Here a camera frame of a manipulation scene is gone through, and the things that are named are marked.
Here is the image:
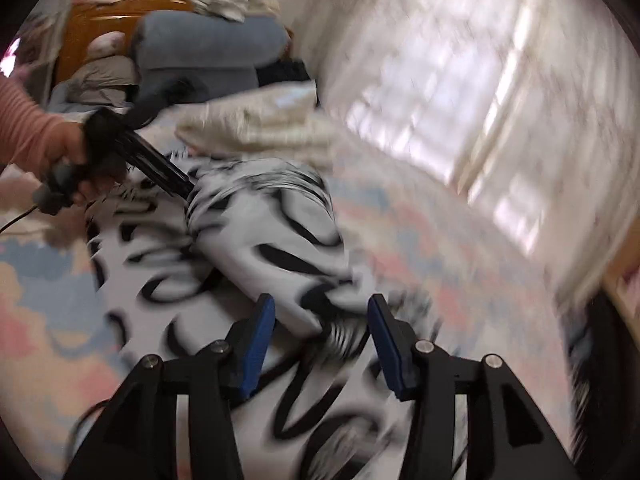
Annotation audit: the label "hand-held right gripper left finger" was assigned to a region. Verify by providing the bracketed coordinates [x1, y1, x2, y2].
[65, 294, 277, 480]

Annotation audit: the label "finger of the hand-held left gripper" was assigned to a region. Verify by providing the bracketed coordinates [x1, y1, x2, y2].
[122, 147, 189, 201]
[127, 127, 194, 191]

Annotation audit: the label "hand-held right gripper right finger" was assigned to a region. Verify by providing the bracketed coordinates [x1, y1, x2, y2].
[366, 294, 576, 480]

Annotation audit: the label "black white printed hooded jacket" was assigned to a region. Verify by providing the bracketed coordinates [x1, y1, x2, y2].
[82, 152, 451, 480]

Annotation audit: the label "person's left forearm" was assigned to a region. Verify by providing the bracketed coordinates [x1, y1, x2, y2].
[0, 76, 57, 171]

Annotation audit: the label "white folded clothes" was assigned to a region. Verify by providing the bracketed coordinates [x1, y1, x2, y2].
[195, 0, 281, 21]

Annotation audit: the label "person's left hand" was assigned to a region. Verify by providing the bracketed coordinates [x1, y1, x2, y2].
[42, 119, 128, 207]

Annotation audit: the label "grey pillow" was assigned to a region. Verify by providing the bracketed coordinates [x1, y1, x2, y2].
[65, 55, 141, 106]

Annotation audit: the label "pink dotted pillow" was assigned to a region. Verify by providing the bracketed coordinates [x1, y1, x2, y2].
[87, 32, 126, 58]

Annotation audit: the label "pastel cat print bed blanket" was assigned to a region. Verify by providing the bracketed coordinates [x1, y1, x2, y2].
[0, 150, 581, 480]

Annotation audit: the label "cream puffer jacket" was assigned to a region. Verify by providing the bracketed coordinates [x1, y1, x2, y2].
[175, 82, 341, 171]

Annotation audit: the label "wooden headboard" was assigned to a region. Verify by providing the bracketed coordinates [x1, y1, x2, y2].
[55, 0, 196, 86]

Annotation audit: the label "rolled blue blanket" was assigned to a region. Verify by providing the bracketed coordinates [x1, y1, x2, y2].
[132, 10, 288, 96]

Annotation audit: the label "black cloth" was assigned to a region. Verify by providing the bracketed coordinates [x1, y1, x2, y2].
[257, 60, 313, 88]

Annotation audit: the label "white floral curtain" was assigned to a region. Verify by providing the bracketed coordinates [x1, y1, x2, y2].
[300, 0, 626, 301]

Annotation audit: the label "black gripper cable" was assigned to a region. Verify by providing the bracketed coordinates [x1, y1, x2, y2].
[0, 202, 41, 233]

